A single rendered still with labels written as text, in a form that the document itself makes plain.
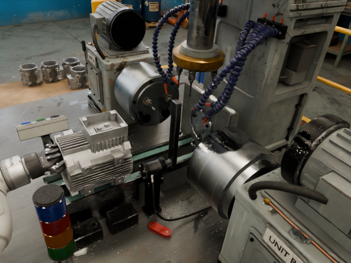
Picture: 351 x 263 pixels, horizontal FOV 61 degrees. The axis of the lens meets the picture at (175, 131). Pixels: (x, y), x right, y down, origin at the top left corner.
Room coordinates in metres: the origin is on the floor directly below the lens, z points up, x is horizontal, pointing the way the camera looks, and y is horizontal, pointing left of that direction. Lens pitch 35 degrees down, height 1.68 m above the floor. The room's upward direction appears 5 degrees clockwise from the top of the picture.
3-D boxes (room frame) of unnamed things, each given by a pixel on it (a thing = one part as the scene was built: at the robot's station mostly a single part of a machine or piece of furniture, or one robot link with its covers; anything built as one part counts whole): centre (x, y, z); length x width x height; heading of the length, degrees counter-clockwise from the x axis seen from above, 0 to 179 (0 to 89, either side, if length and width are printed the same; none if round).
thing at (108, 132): (0.76, 0.23, 1.13); 0.12 x 0.11 x 0.07; 125
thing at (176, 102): (0.78, 0.00, 1.12); 0.04 x 0.03 x 0.26; 125
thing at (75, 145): (0.74, 0.26, 1.04); 0.20 x 0.19 x 0.19; 125
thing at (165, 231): (0.65, 0.03, 0.81); 0.09 x 0.03 x 0.02; 66
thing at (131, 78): (1.25, 0.18, 1.04); 0.37 x 0.25 x 0.25; 35
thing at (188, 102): (1.05, -0.15, 0.97); 0.30 x 0.11 x 0.34; 35
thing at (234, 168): (0.69, -0.21, 1.04); 0.41 x 0.25 x 0.25; 35
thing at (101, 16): (1.47, 0.36, 1.16); 0.33 x 0.26 x 0.42; 35
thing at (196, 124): (1.02, -0.10, 1.01); 0.15 x 0.02 x 0.15; 35
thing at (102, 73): (1.45, 0.31, 0.99); 0.35 x 0.31 x 0.37; 35
